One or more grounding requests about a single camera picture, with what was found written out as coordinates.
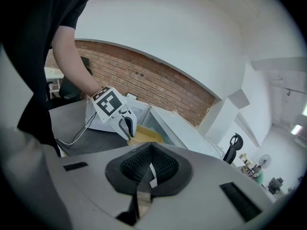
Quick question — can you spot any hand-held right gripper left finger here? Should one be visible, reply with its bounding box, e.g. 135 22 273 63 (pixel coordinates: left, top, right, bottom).
105 142 153 196

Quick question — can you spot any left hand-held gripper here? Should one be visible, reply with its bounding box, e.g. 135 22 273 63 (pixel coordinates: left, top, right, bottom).
86 86 138 141

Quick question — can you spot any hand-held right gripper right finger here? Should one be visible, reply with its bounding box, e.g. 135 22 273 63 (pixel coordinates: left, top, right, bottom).
149 143 193 197

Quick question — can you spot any person's left forearm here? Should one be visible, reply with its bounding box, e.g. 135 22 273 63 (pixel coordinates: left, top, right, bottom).
52 25 104 98

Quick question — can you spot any black office chair with headrest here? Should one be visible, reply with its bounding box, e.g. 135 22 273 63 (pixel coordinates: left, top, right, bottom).
222 132 244 165

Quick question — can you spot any black swivel chair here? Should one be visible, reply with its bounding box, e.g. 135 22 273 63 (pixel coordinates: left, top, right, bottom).
46 56 91 109

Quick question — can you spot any green bin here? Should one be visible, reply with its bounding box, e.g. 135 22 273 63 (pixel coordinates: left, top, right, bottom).
254 171 265 184

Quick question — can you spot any white desk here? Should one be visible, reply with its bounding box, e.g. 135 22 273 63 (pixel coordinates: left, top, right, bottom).
44 67 65 100

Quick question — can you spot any standing fan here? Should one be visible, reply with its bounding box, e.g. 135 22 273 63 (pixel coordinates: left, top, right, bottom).
258 153 272 171

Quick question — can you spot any black machine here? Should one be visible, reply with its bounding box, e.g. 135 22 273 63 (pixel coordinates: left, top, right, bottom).
268 177 284 196

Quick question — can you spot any person's black shirt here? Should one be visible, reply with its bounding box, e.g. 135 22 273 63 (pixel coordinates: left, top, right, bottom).
0 0 94 158

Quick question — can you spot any white and black cable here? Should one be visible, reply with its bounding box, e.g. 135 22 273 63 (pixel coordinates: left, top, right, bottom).
55 113 97 149

